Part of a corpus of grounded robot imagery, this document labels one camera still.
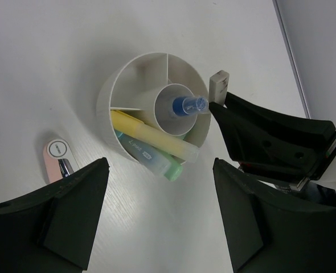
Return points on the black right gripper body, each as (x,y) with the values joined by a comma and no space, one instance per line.
(319,185)

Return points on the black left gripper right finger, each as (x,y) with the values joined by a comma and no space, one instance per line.
(271,231)

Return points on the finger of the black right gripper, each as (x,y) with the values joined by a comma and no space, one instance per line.
(265,138)

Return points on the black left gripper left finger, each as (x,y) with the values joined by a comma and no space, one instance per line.
(53,228)

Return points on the pink silver usb stick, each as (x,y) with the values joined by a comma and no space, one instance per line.
(59,160)

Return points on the grey eraser block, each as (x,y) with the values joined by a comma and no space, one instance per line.
(218,85)

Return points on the yellow highlighter pen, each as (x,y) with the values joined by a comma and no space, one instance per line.
(154,137)

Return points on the blue highlighter pen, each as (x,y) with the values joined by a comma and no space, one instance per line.
(147,155)

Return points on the green highlighter pen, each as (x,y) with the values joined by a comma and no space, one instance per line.
(175,169)

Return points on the white round divided container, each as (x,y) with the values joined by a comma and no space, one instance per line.
(144,88)

